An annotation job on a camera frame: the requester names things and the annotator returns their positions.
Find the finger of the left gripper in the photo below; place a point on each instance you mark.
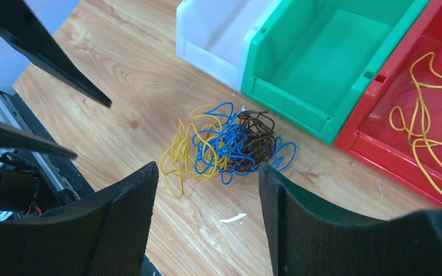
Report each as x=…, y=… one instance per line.
x=11, y=137
x=23, y=31

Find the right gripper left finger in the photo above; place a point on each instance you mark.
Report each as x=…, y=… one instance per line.
x=104, y=233

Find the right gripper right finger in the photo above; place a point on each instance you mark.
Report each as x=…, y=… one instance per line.
x=308, y=235

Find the white scrap on table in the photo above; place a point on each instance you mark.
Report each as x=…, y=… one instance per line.
x=233, y=219

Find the red plastic bin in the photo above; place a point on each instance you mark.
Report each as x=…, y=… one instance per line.
x=396, y=126

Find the green plastic bin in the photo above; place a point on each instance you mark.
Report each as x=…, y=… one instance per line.
x=311, y=61

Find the white plastic bin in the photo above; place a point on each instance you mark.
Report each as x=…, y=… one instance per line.
x=214, y=35

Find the aluminium rail frame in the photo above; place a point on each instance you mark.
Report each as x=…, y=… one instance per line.
x=0, y=114

